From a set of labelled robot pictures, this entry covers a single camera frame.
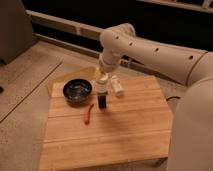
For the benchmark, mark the grey cabinet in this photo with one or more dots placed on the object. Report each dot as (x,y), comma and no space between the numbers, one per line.
(16,31)

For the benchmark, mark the small white bottle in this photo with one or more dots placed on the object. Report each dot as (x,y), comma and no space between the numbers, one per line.
(116,86)

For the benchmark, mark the red chili pepper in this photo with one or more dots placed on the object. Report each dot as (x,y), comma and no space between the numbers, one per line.
(87,114)

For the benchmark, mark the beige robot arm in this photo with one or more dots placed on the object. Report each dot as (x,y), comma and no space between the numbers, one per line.
(189,70)

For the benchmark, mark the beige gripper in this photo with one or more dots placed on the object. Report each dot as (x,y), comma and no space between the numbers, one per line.
(107,64)

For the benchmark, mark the wooden table board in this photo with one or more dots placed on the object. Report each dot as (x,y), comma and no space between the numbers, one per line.
(134,127)

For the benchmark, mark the black eraser block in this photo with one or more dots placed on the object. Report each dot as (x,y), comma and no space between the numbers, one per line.
(102,101)

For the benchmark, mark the black ceramic bowl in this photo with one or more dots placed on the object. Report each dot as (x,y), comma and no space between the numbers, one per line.
(77,90)

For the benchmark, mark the yellow flat pad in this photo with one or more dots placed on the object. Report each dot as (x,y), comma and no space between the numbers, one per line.
(89,73)

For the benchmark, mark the white rail frame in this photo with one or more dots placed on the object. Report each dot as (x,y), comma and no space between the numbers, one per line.
(73,28)

